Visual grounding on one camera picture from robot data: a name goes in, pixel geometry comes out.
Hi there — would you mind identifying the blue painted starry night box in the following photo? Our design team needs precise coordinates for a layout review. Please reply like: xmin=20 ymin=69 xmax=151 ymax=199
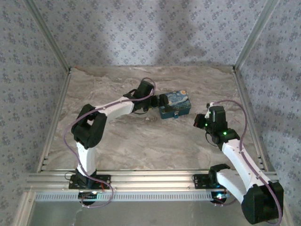
xmin=158 ymin=89 xmax=192 ymax=120

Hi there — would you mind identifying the controller board with lights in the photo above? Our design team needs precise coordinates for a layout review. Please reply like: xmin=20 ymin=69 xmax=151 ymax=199
xmin=210 ymin=191 xmax=230 ymax=203
xmin=78 ymin=191 xmax=101 ymax=200

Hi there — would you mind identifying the grey metal panel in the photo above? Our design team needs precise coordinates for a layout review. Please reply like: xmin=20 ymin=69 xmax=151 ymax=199
xmin=30 ymin=201 xmax=245 ymax=226

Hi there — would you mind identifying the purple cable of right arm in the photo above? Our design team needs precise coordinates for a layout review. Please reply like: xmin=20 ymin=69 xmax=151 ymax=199
xmin=210 ymin=99 xmax=284 ymax=224

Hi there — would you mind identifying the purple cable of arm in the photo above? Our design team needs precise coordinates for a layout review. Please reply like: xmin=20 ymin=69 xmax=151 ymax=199
xmin=210 ymin=99 xmax=284 ymax=224
xmin=64 ymin=77 xmax=156 ymax=208

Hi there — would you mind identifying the aluminium floor frame rail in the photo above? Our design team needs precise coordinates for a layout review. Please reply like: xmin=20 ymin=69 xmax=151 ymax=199
xmin=36 ymin=69 xmax=72 ymax=174
xmin=231 ymin=66 xmax=276 ymax=174

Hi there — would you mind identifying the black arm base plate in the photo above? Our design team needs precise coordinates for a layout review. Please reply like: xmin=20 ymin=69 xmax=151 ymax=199
xmin=69 ymin=173 xmax=111 ymax=189
xmin=192 ymin=173 xmax=227 ymax=189

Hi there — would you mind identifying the long aluminium base rail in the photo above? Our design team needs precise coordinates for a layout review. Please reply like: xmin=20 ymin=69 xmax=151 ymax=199
xmin=26 ymin=173 xmax=278 ymax=192

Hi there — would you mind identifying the slotted grey cable duct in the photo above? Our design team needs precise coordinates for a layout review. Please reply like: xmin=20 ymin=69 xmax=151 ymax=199
xmin=34 ymin=190 xmax=228 ymax=202

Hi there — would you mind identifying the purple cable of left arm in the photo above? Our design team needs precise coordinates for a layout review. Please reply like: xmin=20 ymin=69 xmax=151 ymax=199
xmin=64 ymin=77 xmax=156 ymax=208

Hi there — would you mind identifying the aluminium corner frame post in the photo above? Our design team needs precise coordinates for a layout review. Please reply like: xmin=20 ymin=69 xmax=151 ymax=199
xmin=23 ymin=0 xmax=72 ymax=73
xmin=234 ymin=0 xmax=282 ymax=71

